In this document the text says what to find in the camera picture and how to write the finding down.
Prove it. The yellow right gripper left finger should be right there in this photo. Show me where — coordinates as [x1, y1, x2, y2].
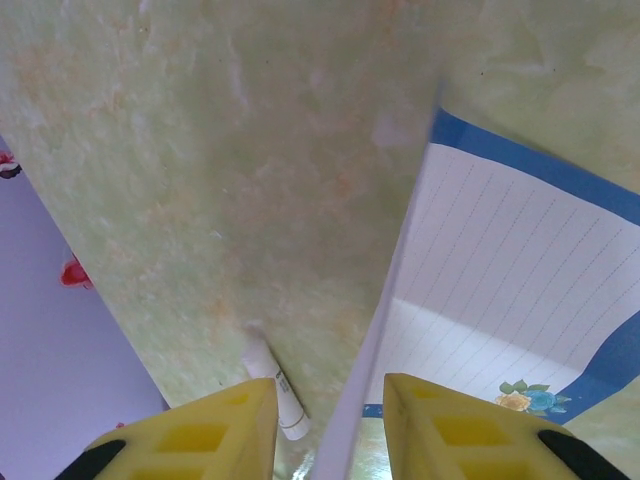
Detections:
[54, 377, 280, 480]

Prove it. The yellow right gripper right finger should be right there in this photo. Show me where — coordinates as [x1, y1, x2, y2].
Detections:
[382, 372, 632, 480]

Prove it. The white glue stick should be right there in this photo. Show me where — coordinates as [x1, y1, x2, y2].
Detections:
[241, 344, 312, 442]

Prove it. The lined letter paper blue border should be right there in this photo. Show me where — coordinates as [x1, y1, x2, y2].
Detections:
[313, 77, 640, 480]

